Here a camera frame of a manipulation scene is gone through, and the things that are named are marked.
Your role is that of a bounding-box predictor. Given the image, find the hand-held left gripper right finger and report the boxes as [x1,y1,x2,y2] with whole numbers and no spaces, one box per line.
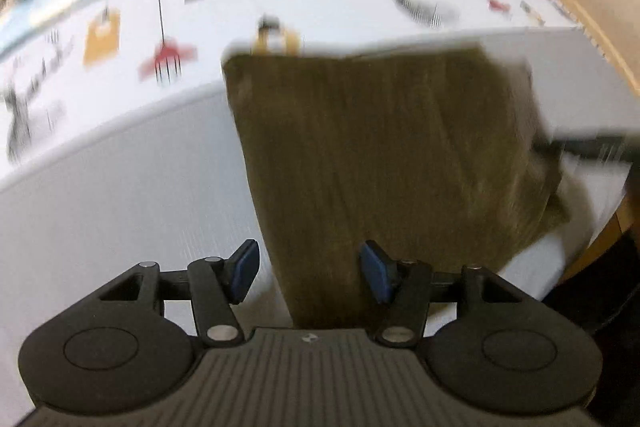
[359,240,527,349]

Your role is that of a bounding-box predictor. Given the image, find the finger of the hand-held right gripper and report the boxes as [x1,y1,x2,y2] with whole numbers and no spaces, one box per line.
[530,131,640,164]

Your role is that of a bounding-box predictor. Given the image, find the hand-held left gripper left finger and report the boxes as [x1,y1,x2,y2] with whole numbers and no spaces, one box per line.
[97,238,261,349]

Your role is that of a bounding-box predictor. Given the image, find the olive green pants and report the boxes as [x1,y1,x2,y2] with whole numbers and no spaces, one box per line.
[221,47,572,330]

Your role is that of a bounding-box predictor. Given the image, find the printed bed sheet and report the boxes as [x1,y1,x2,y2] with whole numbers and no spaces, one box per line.
[0,0,631,427]

